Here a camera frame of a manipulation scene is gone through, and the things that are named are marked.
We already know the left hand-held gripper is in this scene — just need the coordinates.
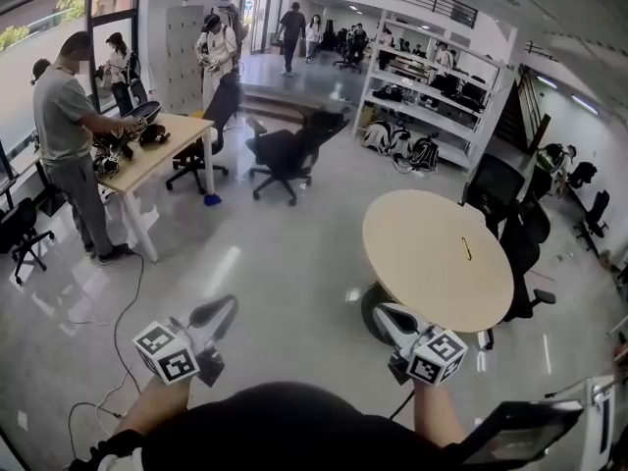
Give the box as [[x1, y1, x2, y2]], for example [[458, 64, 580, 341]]
[[132, 294, 240, 389]]

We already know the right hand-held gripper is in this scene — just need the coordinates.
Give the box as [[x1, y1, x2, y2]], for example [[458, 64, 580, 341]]
[[371, 301, 469, 388]]

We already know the person's left forearm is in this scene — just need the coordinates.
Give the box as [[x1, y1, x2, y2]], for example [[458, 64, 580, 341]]
[[113, 374, 193, 437]]

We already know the person's right forearm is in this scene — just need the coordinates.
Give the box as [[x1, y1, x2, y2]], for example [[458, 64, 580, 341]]
[[410, 379, 468, 449]]

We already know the round wooden table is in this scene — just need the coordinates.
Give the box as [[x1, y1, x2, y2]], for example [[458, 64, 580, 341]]
[[360, 188, 515, 348]]

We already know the person's black shirt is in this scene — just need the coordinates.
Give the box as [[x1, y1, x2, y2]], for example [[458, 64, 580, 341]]
[[67, 381, 475, 471]]

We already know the black office chair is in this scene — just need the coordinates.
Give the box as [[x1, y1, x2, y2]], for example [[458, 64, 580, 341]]
[[165, 72, 243, 196], [0, 195, 57, 286], [243, 109, 352, 208], [459, 153, 527, 237], [483, 191, 558, 352], [572, 189, 611, 255]]

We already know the black flat panel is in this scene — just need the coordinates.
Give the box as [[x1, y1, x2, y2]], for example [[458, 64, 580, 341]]
[[459, 398, 586, 466]]

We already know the black and white backpack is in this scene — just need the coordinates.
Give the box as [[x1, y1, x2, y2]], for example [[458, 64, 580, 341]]
[[408, 133, 442, 173], [391, 119, 414, 158], [361, 120, 394, 153]]

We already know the rectangular wooden desk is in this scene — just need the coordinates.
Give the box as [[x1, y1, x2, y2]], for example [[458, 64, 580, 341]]
[[91, 112, 216, 265]]

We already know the black pouch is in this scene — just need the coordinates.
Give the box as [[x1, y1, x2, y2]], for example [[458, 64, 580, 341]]
[[137, 124, 172, 148]]

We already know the black and white gear bundle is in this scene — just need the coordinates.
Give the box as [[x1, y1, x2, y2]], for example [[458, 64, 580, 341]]
[[91, 131, 135, 180]]

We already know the black round case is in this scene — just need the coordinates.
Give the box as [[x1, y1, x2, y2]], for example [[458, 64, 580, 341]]
[[121, 100, 163, 132]]

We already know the white shelf rack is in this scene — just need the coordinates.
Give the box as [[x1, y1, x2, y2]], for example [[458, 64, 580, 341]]
[[351, 9, 517, 174]]

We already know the dark staircase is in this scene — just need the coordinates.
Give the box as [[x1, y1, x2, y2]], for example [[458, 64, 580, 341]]
[[494, 65, 552, 157]]

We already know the grey locker cabinet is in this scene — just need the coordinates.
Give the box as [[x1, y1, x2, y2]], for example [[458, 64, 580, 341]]
[[165, 4, 205, 116]]

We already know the black floor cable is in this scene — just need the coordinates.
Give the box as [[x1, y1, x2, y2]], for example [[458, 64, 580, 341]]
[[65, 251, 146, 461]]

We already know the white frame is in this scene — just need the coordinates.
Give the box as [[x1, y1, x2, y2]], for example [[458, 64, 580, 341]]
[[544, 374, 618, 471]]

